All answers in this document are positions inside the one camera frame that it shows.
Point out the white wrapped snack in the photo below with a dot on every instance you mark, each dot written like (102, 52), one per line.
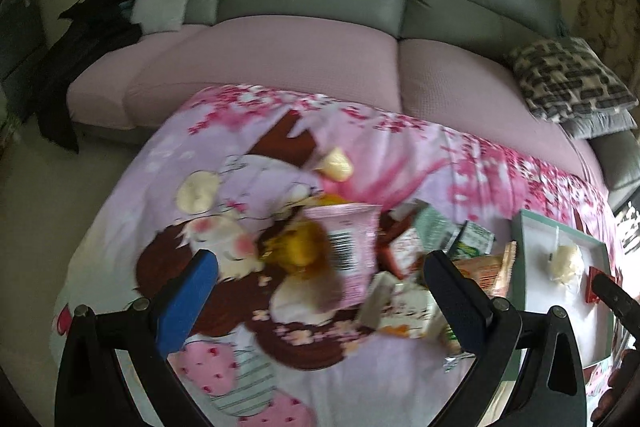
(565, 264)

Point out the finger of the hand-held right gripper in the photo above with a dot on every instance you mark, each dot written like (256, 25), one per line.
(617, 299)

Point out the red white snack packet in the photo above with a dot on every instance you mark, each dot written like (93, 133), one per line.
(407, 252)

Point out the orange snack packet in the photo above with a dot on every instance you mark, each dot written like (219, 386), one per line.
(487, 274)

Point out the green foil snack packet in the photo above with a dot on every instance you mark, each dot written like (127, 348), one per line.
(475, 239)

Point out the pink snack packet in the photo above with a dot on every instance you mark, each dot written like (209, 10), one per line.
(350, 227)

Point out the white snack box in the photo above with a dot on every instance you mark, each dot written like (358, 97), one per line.
(377, 302)

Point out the pale yellow snack packet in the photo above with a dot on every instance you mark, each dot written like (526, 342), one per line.
(335, 164)

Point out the person's right hand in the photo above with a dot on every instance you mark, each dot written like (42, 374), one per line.
(612, 402)

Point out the black white printed cloth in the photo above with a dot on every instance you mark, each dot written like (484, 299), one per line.
(629, 222)

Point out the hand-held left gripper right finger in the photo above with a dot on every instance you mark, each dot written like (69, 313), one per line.
(460, 312)

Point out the black white patterned pillow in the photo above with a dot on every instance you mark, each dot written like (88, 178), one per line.
(565, 77)

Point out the grey pillow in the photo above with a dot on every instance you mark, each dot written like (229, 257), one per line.
(600, 124)

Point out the grey green box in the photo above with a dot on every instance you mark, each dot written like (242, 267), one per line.
(560, 307)

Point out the white floral snack packet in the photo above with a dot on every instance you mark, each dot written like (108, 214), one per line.
(410, 312)

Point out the yellow snack bag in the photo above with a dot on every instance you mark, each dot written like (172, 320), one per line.
(295, 247)

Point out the black clothing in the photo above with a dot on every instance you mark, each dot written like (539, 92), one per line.
(90, 47)

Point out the grey sofa with pink cover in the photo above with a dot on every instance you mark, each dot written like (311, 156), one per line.
(320, 52)

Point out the pink printed blanket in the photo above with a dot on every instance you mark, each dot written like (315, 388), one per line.
(400, 157)

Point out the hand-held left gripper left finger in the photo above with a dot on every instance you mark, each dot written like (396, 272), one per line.
(187, 302)

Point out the silver green foil packet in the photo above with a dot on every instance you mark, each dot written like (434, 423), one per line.
(452, 359)

